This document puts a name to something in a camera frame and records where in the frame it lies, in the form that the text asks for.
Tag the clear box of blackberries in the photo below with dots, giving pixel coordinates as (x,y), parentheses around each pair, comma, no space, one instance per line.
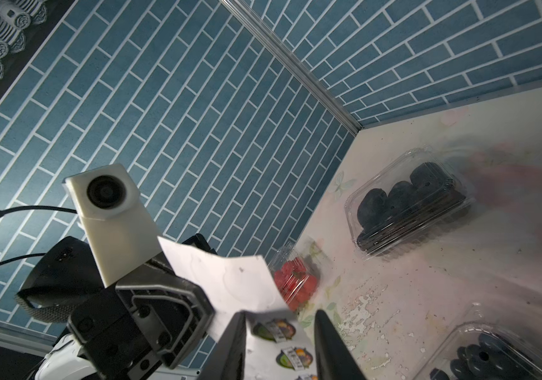
(412,200)

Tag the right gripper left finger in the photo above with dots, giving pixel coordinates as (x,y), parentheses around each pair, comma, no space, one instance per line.
(227,362)

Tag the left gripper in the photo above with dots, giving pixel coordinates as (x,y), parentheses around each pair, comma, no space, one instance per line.
(148,319)

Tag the clear box of red berries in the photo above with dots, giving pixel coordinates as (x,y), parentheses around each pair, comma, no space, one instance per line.
(299,271)

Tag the clear box of mixed grapes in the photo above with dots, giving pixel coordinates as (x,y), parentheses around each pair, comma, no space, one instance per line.
(489,343)

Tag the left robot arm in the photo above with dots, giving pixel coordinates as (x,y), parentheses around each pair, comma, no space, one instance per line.
(50,294)

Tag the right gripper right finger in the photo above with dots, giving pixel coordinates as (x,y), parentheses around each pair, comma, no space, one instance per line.
(334,360)

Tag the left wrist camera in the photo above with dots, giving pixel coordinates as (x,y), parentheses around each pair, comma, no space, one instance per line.
(121,233)

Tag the white sticker sheet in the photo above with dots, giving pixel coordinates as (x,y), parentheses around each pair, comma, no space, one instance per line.
(276,344)

